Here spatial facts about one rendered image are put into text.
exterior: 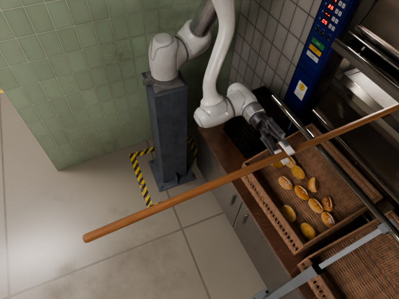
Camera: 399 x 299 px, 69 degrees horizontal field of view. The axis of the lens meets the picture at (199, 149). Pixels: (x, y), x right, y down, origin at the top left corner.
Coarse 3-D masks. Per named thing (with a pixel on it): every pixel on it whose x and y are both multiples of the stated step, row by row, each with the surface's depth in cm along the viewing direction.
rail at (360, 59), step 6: (336, 42) 123; (342, 42) 120; (348, 48) 119; (354, 54) 117; (360, 60) 115; (366, 60) 114; (366, 66) 114; (372, 66) 112; (378, 72) 110; (384, 78) 109; (390, 78) 108; (390, 84) 108; (396, 84) 106; (396, 90) 106
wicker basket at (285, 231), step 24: (264, 168) 183; (288, 168) 184; (264, 192) 157; (288, 192) 174; (312, 192) 175; (336, 192) 167; (312, 216) 166; (336, 216) 166; (288, 240) 153; (312, 240) 141
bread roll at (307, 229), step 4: (304, 224) 157; (308, 224) 157; (304, 228) 157; (308, 228) 155; (312, 228) 155; (304, 232) 157; (308, 232) 155; (312, 232) 154; (308, 236) 155; (312, 236) 154
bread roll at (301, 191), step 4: (296, 188) 172; (300, 188) 170; (304, 188) 170; (296, 192) 171; (300, 192) 169; (304, 192) 168; (308, 192) 170; (300, 196) 170; (304, 196) 169; (308, 196) 169
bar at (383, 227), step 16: (272, 96) 139; (288, 112) 132; (304, 128) 127; (320, 144) 122; (368, 208) 107; (384, 224) 103; (368, 240) 106; (336, 256) 112; (304, 272) 122; (320, 272) 113; (288, 288) 143
